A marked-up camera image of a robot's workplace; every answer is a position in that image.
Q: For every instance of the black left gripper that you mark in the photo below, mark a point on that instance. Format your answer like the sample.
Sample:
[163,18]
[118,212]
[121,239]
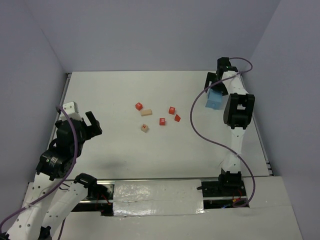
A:
[85,128]

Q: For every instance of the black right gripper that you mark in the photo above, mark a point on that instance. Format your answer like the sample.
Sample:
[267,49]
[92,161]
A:
[217,81]

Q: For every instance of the light blue plastic box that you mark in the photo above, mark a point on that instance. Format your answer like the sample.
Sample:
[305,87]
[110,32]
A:
[214,99]

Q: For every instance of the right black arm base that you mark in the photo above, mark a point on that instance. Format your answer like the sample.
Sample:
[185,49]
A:
[228,191]

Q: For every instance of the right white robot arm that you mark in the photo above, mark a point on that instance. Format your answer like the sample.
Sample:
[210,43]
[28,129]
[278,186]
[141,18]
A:
[225,89]

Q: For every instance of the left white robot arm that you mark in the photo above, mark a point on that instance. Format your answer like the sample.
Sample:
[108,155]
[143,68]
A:
[39,218]

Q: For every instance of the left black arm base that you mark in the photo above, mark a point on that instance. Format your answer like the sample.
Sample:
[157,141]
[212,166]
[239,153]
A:
[99,196]

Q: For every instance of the plain red wood block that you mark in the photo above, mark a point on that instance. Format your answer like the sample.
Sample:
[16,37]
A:
[177,118]

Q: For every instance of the long natural wood block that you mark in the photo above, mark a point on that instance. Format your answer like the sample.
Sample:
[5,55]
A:
[146,112]

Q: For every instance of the red cube white letter N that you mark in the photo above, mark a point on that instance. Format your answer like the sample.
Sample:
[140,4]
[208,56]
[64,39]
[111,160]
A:
[138,106]

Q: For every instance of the red cube letter R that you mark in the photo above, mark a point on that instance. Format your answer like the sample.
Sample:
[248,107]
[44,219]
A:
[171,110]

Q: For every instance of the natural wood cube red N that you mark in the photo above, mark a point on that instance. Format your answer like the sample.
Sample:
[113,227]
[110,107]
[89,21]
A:
[144,128]

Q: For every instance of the red cube white pattern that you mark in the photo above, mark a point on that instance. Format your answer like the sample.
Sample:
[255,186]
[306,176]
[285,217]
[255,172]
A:
[162,121]

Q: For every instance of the silver tape strip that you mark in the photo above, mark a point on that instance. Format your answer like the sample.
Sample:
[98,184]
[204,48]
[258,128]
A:
[157,198]

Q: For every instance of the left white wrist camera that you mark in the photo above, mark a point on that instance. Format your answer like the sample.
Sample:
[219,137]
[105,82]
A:
[72,110]

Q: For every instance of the aluminium table edge rail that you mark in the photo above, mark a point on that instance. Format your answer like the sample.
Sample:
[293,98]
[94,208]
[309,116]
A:
[254,151]

